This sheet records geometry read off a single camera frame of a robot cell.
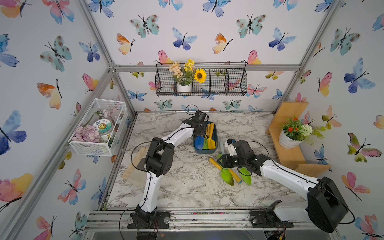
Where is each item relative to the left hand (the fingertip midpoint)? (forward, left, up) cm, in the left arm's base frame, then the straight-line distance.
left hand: (202, 128), depth 100 cm
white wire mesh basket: (-6, +46, +22) cm, 51 cm away
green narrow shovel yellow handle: (-35, -19, +7) cm, 41 cm away
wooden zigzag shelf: (-21, -52, -4) cm, 57 cm away
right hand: (-24, -9, +2) cm, 26 cm away
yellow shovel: (-8, -7, -7) cm, 13 cm away
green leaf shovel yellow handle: (-7, -2, -6) cm, 10 cm away
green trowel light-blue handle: (-28, -12, -7) cm, 32 cm away
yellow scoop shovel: (-2, -5, -6) cm, 8 cm away
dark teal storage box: (-13, -3, -9) cm, 16 cm away
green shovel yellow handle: (-25, -8, -4) cm, 27 cm away
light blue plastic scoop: (-10, -12, -7) cm, 17 cm away
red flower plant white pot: (-14, -49, +12) cm, 52 cm away
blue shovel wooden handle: (-9, +3, -3) cm, 10 cm away
